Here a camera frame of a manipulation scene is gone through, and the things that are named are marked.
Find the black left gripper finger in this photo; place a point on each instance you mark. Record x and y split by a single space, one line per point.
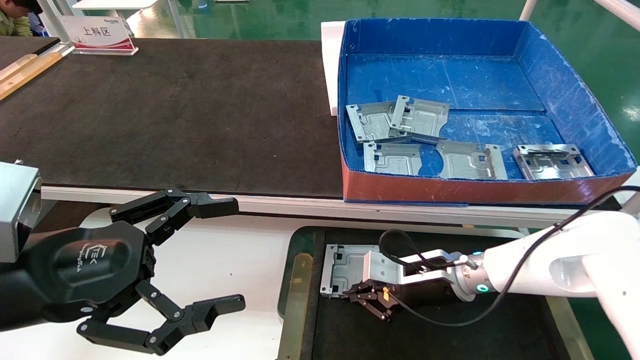
210 206
200 312

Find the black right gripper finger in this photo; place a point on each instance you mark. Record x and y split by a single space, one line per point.
381 309
367 292

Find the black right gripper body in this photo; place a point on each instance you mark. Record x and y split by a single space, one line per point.
425 292

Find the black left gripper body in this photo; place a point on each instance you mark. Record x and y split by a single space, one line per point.
95 265

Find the stamped grey metal plate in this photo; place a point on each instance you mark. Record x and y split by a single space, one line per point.
550 162
422 117
470 161
345 267
392 159
370 122

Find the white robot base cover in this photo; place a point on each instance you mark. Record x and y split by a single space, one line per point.
225 260

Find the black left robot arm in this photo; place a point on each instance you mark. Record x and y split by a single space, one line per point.
15 300

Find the black container tray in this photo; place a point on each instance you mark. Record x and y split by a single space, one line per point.
425 340

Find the black rubber table mat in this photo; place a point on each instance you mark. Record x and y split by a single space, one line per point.
175 115

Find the wooden strip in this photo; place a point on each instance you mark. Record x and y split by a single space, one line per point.
25 75

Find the acrylic sign with red stripe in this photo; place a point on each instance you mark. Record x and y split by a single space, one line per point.
97 32

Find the blue cardboard box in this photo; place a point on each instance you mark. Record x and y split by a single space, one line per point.
440 75

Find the white background table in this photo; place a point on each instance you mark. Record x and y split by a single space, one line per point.
115 4

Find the person in green jacket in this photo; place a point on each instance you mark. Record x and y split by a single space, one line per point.
15 22

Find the white aluminium table frame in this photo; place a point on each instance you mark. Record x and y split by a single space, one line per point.
300 205

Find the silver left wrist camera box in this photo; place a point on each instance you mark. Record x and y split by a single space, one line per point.
15 210

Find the white pipe frame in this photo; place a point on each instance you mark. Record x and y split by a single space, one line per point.
527 9

